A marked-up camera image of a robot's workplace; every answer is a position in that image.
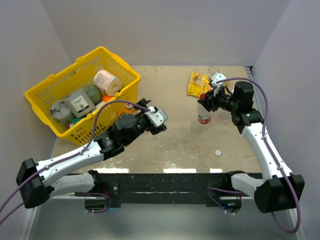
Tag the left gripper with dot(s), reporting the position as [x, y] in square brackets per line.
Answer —
[151, 129]

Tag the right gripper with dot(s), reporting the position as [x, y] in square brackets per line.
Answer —
[210, 101]

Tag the red label water bottle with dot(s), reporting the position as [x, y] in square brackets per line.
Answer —
[203, 116]

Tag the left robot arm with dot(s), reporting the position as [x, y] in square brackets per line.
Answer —
[36, 180]

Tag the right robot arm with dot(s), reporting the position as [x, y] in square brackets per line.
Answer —
[279, 189]

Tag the orange juice bottle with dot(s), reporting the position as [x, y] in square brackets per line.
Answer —
[129, 109]

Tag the small white bottle cap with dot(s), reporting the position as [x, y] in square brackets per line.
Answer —
[218, 152]

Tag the yellow chips bag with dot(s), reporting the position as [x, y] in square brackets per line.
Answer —
[199, 83]

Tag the orange item in basket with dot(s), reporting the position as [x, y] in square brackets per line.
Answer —
[106, 98]

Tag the pink toilet paper roll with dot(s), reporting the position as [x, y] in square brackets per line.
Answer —
[107, 82]

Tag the green melon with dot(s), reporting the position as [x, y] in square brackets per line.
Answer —
[93, 93]

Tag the grey box with label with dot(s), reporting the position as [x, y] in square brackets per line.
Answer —
[79, 103]

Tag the yellow plastic shopping basket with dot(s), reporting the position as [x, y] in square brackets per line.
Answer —
[76, 76]

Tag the grey crumpled pouch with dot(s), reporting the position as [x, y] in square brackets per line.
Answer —
[60, 112]

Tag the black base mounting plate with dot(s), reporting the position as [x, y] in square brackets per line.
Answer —
[116, 189]

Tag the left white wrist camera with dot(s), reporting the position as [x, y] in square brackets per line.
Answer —
[156, 117]

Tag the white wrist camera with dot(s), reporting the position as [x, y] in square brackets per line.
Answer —
[156, 117]
[216, 82]

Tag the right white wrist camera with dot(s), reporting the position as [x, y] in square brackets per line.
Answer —
[216, 82]

